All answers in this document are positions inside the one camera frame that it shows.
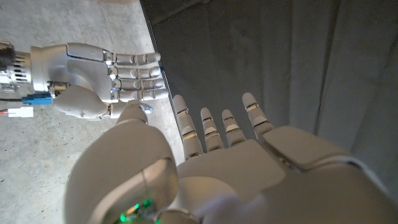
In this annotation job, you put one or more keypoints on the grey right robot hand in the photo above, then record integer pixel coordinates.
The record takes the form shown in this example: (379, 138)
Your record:
(84, 71)

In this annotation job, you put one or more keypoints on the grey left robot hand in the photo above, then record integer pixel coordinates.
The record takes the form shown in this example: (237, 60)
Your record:
(242, 183)

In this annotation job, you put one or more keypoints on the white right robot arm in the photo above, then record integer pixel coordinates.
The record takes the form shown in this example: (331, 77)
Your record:
(15, 71)

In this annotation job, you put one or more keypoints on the blue and white connectors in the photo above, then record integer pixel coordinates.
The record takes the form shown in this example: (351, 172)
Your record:
(37, 99)

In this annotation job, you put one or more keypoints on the black backdrop curtain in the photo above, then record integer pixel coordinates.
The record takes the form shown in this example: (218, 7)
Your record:
(280, 62)

